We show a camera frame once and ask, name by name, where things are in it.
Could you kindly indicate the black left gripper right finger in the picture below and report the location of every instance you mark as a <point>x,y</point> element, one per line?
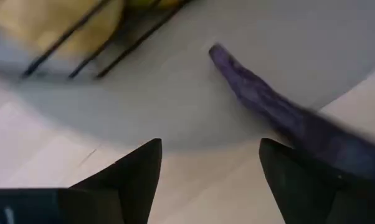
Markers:
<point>306,199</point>

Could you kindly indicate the purple eggplant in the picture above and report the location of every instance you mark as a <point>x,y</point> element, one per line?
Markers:
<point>268,99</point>

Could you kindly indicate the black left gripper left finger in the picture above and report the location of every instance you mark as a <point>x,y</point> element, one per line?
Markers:
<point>122,196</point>

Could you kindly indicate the grey round mat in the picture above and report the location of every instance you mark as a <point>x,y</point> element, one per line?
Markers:
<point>175,102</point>

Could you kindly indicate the yellow pear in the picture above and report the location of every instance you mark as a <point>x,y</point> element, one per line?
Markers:
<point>35,21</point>

